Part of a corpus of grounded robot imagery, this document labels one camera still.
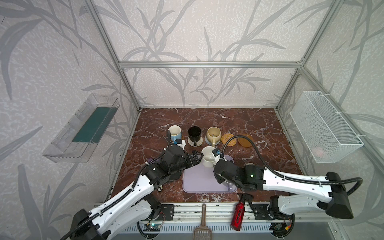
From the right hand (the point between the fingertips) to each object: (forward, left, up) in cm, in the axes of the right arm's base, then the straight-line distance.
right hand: (214, 162), depth 74 cm
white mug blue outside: (+25, +24, -10) cm, 36 cm away
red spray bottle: (-22, -11, -11) cm, 27 cm away
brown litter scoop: (-28, +6, -16) cm, 33 cm away
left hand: (+3, +7, +3) cm, 8 cm away
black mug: (+24, +11, -11) cm, 29 cm away
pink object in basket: (+3, -51, +5) cm, 51 cm away
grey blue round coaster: (+19, +1, -13) cm, 23 cm away
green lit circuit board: (-26, +31, -17) cm, 43 cm away
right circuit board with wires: (-26, -33, -20) cm, 47 cm away
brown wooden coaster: (+22, -23, -17) cm, 36 cm away
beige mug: (+24, -2, -13) cm, 28 cm away
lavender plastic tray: (-4, +7, -16) cm, 18 cm away
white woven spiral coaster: (+17, +13, -10) cm, 23 cm away
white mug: (-1, +3, +4) cm, 5 cm away
